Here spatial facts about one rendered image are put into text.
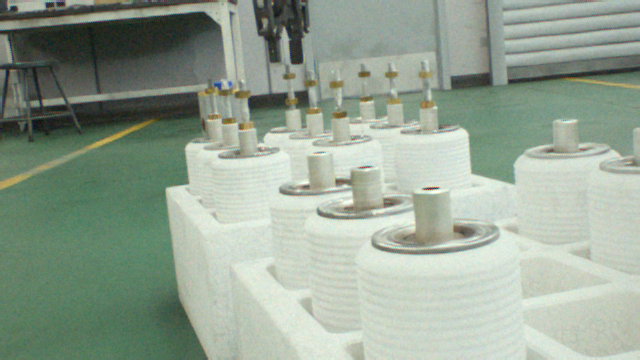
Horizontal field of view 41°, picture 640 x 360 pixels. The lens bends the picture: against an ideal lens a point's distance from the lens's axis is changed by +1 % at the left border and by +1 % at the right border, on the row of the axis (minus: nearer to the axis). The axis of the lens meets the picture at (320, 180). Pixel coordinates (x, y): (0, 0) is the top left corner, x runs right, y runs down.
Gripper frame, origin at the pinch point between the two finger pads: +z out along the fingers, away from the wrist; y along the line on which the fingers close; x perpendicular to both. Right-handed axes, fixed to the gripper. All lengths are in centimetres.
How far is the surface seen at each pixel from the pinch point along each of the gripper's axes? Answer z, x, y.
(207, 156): 11.6, -2.5, 21.1
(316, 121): 9.0, 8.3, 9.8
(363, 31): -10, -162, -449
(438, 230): 10, 43, 68
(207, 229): 18.1, 5.2, 35.1
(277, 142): 12.2, -0.7, 4.6
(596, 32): 7, -15, -510
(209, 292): 25.1, 5.3, 36.2
